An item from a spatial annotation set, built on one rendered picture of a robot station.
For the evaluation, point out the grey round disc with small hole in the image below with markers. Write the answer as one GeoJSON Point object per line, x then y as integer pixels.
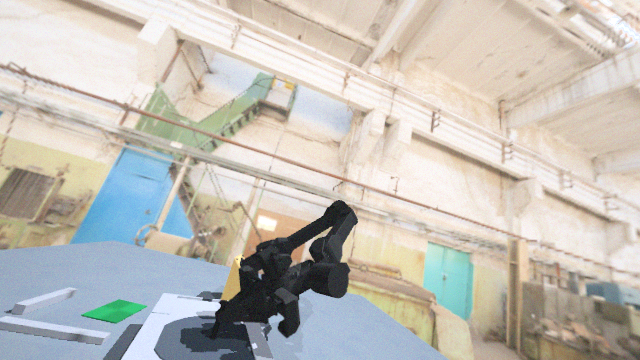
{"type": "Point", "coordinates": [189, 339]}

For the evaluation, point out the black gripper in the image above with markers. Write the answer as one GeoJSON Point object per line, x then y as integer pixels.
{"type": "Point", "coordinates": [257, 301]}

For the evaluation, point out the dark steel pin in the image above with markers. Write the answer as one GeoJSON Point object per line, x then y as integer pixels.
{"type": "Point", "coordinates": [223, 303]}

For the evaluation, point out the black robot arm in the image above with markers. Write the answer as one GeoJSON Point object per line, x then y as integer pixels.
{"type": "Point", "coordinates": [325, 275]}

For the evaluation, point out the green flat rectangular pad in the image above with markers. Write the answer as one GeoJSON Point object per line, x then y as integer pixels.
{"type": "Point", "coordinates": [115, 312]}

